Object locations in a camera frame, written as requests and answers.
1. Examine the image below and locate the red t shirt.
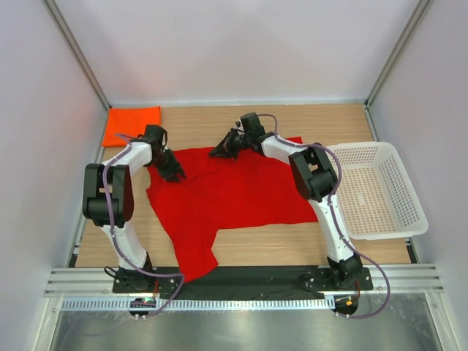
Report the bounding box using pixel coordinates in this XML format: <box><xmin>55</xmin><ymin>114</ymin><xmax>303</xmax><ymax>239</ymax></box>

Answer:
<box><xmin>146</xmin><ymin>148</ymin><xmax>317</xmax><ymax>282</ymax></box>

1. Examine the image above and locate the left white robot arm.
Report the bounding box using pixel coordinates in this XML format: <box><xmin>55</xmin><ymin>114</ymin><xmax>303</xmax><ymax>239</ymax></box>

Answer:
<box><xmin>82</xmin><ymin>125</ymin><xmax>186</xmax><ymax>293</ymax></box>

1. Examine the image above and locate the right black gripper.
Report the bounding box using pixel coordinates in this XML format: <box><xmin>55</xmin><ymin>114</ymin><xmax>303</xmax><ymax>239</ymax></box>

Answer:
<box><xmin>208</xmin><ymin>129</ymin><xmax>252</xmax><ymax>161</ymax></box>

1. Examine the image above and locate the aluminium frame rail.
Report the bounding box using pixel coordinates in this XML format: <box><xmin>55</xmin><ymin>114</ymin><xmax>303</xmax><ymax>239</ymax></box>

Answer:
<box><xmin>44</xmin><ymin>264</ymin><xmax>444</xmax><ymax>298</ymax></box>

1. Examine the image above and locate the folded orange t shirt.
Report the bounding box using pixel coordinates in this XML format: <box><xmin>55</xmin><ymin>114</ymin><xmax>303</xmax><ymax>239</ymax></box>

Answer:
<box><xmin>102</xmin><ymin>106</ymin><xmax>161</xmax><ymax>148</ymax></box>

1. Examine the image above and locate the slotted cable duct rail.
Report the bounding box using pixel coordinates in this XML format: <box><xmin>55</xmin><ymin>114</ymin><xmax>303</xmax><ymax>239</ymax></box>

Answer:
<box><xmin>61</xmin><ymin>296</ymin><xmax>335</xmax><ymax>312</ymax></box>

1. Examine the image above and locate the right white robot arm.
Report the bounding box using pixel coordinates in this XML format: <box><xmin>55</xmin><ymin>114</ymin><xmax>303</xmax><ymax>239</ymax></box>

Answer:
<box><xmin>209</xmin><ymin>113</ymin><xmax>363</xmax><ymax>290</ymax></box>

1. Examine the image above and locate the white plastic perforated basket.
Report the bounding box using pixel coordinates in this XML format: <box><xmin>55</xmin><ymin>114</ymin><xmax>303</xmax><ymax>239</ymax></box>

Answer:
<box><xmin>329</xmin><ymin>141</ymin><xmax>429</xmax><ymax>241</ymax></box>

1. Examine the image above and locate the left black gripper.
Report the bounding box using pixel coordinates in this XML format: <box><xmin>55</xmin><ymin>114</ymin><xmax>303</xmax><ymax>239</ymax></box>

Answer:
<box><xmin>149</xmin><ymin>148</ymin><xmax>185</xmax><ymax>183</ymax></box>

